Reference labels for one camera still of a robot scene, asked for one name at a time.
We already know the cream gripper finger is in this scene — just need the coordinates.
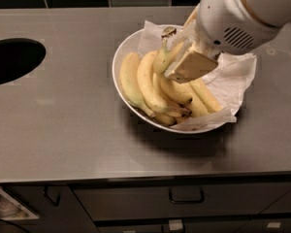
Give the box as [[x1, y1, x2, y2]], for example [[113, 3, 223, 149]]
[[171, 7, 198, 51], [164, 46, 218, 83]]

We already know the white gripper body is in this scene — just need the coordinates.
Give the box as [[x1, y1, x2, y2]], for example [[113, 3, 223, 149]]
[[196, 0, 280, 55]]

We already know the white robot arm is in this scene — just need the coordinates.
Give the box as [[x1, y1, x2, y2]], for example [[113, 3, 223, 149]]
[[164, 0, 291, 83]]

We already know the white bowl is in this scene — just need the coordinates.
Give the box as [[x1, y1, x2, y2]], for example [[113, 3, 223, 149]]
[[112, 26, 241, 135]]

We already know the white crumpled paper liner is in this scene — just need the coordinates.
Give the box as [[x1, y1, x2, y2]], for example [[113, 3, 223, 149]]
[[131, 21, 257, 134]]

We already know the grey centre drawer front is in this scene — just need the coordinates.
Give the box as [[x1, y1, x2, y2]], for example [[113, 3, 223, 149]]
[[75, 183, 291, 221]]

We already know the grey drawer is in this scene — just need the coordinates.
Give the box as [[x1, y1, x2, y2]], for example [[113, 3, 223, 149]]
[[75, 183, 291, 221], [98, 218, 291, 233]]

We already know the grey lower drawer front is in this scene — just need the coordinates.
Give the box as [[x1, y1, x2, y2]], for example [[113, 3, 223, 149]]
[[98, 218, 291, 233]]

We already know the grey right cabinet front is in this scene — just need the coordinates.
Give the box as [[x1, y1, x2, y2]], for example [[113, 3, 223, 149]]
[[264, 190, 291, 214]]

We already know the dark round sink opening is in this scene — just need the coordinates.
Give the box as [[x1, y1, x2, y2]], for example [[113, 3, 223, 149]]
[[0, 38, 47, 84]]

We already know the grey left cabinet door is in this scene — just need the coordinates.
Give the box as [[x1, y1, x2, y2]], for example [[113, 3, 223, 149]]
[[5, 185, 97, 233]]

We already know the open drawer with contents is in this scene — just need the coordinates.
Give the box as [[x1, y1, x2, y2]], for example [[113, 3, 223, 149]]
[[0, 187, 40, 220]]

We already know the black centre drawer handle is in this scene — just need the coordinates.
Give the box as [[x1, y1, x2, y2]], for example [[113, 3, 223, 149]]
[[168, 186, 205, 205]]

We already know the black left door handle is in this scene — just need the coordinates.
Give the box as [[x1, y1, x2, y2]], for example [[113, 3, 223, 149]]
[[43, 185, 61, 207]]

